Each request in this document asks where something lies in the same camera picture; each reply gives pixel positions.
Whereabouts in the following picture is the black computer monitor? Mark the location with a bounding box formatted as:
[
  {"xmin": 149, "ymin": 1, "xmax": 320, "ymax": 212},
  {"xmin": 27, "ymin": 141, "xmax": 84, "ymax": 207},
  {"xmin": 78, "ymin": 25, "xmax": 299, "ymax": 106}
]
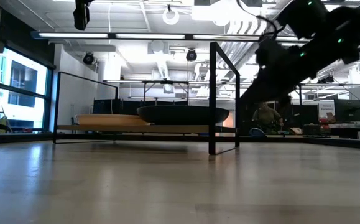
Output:
[
  {"xmin": 334, "ymin": 98, "xmax": 360, "ymax": 123},
  {"xmin": 291, "ymin": 103, "xmax": 320, "ymax": 126}
]

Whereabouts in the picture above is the white printed sign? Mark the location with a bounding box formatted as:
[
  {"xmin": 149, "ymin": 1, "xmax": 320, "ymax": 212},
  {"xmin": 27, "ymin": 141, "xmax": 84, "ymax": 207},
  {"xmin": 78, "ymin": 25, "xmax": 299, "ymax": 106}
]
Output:
[{"xmin": 318, "ymin": 100, "xmax": 336, "ymax": 123}]

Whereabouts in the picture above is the black ceiling spotlight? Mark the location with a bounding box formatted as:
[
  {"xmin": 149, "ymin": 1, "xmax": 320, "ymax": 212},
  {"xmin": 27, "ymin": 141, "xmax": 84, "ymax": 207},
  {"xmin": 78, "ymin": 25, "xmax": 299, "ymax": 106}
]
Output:
[
  {"xmin": 82, "ymin": 52, "xmax": 95, "ymax": 66},
  {"xmin": 185, "ymin": 48, "xmax": 198, "ymax": 62}
]

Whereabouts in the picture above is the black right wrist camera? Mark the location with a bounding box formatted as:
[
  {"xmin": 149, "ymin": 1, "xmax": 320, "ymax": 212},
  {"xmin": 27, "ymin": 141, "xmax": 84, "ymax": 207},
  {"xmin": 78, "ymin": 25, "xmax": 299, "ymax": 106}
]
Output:
[{"xmin": 255, "ymin": 37, "xmax": 282, "ymax": 68}]

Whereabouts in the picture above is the black metal rig frame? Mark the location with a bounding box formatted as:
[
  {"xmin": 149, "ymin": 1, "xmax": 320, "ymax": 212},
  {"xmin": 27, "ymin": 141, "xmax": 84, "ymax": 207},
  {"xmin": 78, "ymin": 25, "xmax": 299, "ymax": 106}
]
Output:
[{"xmin": 0, "ymin": 131, "xmax": 360, "ymax": 151}]

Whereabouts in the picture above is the white ring lamp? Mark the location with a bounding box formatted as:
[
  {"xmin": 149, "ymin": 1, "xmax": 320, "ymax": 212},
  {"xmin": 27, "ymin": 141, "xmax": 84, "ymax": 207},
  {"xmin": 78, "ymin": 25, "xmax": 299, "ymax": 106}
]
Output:
[{"xmin": 162, "ymin": 6, "xmax": 180, "ymax": 26}]

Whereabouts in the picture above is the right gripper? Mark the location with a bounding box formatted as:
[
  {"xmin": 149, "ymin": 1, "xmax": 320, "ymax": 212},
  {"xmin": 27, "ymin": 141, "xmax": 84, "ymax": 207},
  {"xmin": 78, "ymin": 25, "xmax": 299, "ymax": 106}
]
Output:
[{"xmin": 240, "ymin": 45, "xmax": 321, "ymax": 107}]

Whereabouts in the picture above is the blue round object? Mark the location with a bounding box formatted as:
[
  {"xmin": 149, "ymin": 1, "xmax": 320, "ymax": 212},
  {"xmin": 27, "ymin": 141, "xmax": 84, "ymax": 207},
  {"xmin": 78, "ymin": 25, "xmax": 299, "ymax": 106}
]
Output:
[{"xmin": 249, "ymin": 127, "xmax": 266, "ymax": 138}]

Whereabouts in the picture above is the person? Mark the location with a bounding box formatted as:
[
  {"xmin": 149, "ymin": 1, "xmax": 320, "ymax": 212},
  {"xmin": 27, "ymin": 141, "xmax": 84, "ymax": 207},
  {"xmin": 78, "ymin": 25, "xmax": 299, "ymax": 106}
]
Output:
[{"xmin": 250, "ymin": 101, "xmax": 285, "ymax": 136}]

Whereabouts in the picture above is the black partition panel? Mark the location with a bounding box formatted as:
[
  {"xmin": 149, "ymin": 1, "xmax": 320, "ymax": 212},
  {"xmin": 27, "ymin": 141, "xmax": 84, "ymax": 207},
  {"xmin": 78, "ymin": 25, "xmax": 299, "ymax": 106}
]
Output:
[{"xmin": 92, "ymin": 98, "xmax": 188, "ymax": 116}]

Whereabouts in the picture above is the beige plate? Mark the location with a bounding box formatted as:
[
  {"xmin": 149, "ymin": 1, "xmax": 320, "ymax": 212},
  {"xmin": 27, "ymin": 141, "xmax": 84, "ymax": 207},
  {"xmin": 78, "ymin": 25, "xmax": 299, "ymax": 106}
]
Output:
[{"xmin": 74, "ymin": 113, "xmax": 151, "ymax": 126}]

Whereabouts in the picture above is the black plate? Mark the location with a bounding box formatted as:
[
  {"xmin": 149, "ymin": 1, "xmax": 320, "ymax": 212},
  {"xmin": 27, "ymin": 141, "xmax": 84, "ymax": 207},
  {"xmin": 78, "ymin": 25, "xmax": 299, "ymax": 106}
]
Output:
[{"xmin": 136, "ymin": 105, "xmax": 231, "ymax": 126}]

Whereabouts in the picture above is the overhead light bar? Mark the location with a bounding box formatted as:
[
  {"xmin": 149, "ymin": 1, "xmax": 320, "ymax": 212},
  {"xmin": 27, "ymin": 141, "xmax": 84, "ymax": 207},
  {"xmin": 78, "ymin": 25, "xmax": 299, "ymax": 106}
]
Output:
[{"xmin": 30, "ymin": 30, "xmax": 360, "ymax": 42}]

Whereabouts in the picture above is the large window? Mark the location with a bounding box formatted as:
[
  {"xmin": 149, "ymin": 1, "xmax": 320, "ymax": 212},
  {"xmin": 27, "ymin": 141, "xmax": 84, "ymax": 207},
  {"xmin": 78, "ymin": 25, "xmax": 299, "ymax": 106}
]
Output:
[{"xmin": 0, "ymin": 45, "xmax": 53, "ymax": 132}]

